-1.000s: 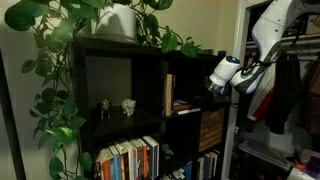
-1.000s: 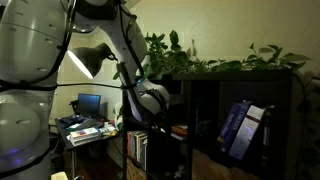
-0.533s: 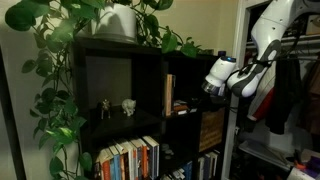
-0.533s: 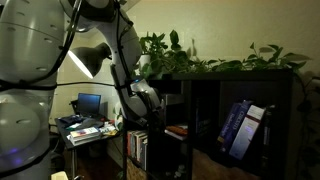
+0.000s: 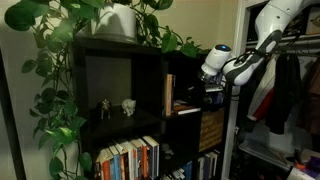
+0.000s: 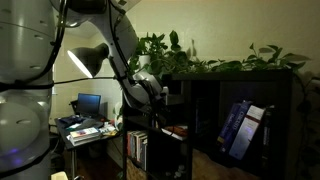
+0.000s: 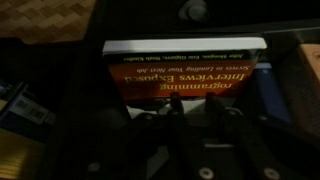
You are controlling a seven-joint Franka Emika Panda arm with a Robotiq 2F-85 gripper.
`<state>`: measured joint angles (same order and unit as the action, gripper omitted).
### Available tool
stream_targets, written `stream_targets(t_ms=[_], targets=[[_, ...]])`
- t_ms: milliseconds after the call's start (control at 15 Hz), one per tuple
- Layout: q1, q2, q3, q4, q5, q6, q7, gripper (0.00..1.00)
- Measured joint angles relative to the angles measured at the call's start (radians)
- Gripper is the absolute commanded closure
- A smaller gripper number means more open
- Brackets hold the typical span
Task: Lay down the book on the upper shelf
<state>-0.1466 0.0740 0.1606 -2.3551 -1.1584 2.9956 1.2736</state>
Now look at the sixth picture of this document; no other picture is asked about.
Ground dark desk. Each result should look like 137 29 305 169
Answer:
54 114 123 180

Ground white plant pot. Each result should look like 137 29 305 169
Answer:
138 54 152 70

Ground red spine book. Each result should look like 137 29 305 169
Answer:
126 131 132 158

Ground brown woven basket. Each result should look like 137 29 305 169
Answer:
191 148 261 180

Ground green trailing pothos plant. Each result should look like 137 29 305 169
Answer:
128 29 320 180

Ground white book maroon band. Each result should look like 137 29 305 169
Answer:
228 104 267 161

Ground cream box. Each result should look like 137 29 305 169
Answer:
50 170 69 180

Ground dark blue thick book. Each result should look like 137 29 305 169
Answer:
217 102 242 153

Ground book with colourful cover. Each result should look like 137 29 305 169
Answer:
69 127 101 140

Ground pile of papers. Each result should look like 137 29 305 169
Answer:
99 123 118 136

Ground small white leafy plant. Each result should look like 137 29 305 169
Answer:
112 105 124 131

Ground dark blue bag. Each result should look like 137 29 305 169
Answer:
59 114 86 126

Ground woven wicker basket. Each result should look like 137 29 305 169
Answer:
125 158 148 180

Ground small glass jars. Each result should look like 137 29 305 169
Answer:
165 164 186 180

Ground black book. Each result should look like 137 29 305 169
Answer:
263 105 276 148

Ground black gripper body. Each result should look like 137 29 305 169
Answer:
146 94 171 126

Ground black bookshelf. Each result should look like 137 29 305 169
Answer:
121 69 303 180

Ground white book under stack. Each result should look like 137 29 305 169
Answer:
68 134 102 147

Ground black desk lamp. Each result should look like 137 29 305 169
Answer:
67 43 110 79

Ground blue book white lettering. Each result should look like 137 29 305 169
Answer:
222 100 254 154

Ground black computer monitor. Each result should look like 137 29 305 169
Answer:
77 93 102 118

